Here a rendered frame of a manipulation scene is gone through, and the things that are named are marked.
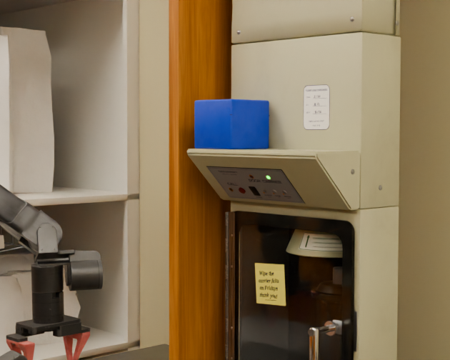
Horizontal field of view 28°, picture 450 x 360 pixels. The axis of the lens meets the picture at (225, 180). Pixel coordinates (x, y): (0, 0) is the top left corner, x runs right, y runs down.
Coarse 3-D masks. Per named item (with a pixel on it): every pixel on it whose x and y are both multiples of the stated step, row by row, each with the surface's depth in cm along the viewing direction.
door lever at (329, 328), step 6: (324, 324) 157; (330, 324) 156; (312, 330) 152; (318, 330) 153; (324, 330) 154; (330, 330) 155; (312, 336) 153; (318, 336) 153; (312, 342) 153; (318, 342) 153; (312, 348) 153; (318, 348) 153; (312, 354) 153; (318, 354) 153
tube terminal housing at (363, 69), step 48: (240, 48) 172; (288, 48) 163; (336, 48) 155; (384, 48) 155; (240, 96) 172; (288, 96) 163; (336, 96) 155; (384, 96) 156; (288, 144) 164; (336, 144) 155; (384, 144) 156; (384, 192) 157; (384, 240) 157; (384, 288) 158; (384, 336) 158
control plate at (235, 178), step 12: (216, 168) 164; (228, 168) 162; (240, 168) 160; (252, 168) 157; (216, 180) 168; (228, 180) 166; (240, 180) 163; (252, 180) 161; (264, 180) 158; (276, 180) 156; (288, 180) 154; (228, 192) 169; (240, 192) 167; (288, 192) 157
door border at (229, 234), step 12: (228, 228) 174; (228, 252) 175; (228, 264) 175; (228, 276) 175; (228, 288) 175; (228, 300) 175; (228, 312) 175; (228, 324) 175; (228, 336) 175; (228, 348) 176
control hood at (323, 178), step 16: (192, 160) 168; (208, 160) 164; (224, 160) 161; (240, 160) 158; (256, 160) 155; (272, 160) 152; (288, 160) 149; (304, 160) 146; (320, 160) 144; (336, 160) 147; (352, 160) 150; (208, 176) 169; (288, 176) 153; (304, 176) 150; (320, 176) 148; (336, 176) 147; (352, 176) 150; (224, 192) 170; (304, 192) 154; (320, 192) 151; (336, 192) 148; (352, 192) 150; (336, 208) 153; (352, 208) 151
